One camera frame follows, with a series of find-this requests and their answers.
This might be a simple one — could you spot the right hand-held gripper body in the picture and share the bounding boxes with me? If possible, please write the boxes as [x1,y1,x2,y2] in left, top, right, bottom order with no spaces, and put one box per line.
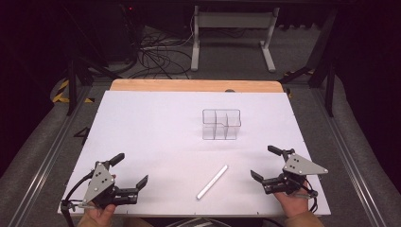
[262,147,329,199]

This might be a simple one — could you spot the hand-held gripper black cable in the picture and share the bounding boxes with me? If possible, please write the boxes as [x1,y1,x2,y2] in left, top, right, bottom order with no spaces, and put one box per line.
[60,169,96,227]
[303,176,320,214]

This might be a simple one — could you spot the right hand-held gripper black cable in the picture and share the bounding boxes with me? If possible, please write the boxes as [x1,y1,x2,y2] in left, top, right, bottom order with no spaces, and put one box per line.
[303,176,320,214]

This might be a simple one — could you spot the white metal stand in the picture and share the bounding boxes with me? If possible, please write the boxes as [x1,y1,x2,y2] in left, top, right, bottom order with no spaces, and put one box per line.
[190,5,281,74]

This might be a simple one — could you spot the person's left hand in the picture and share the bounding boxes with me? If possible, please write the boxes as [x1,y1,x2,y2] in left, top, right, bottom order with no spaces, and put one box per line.
[82,201,118,223]

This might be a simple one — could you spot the tangle of floor cables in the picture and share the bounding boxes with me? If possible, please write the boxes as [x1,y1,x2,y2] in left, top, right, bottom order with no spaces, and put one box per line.
[127,15,195,80]

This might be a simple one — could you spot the white stick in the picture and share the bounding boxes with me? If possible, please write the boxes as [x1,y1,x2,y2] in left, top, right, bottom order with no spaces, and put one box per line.
[195,164,229,201]

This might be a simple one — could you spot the white table mat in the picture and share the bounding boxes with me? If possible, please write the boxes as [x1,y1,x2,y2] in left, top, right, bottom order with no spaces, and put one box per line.
[57,90,332,218]

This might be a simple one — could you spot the clear acrylic divided organizer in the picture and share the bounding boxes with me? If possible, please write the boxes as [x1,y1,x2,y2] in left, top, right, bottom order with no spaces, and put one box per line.
[201,108,242,141]

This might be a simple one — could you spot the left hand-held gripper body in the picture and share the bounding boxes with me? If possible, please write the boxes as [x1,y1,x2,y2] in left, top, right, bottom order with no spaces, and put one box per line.
[82,160,140,210]

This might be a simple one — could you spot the person's right hand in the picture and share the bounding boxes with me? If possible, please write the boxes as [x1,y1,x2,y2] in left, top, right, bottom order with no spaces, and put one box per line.
[272,184,312,219]

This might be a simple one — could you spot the yellow black hazard tape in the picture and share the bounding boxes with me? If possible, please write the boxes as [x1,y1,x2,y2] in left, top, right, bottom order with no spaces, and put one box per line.
[51,79,96,104]

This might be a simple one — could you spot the left hand-held gripper black cable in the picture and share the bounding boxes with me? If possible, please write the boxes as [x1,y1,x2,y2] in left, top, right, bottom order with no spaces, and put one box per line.
[60,169,96,227]

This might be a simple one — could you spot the aluminium floor rail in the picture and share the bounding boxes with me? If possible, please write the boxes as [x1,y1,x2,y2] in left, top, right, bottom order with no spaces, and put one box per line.
[310,88,395,227]
[8,86,93,227]

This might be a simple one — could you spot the dark computer case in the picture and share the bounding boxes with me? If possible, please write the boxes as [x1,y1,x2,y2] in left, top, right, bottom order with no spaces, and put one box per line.
[94,3,149,64]

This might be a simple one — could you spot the black metal stand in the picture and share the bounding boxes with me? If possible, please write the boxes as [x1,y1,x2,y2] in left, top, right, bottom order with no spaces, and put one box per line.
[61,6,122,117]
[278,6,340,118]

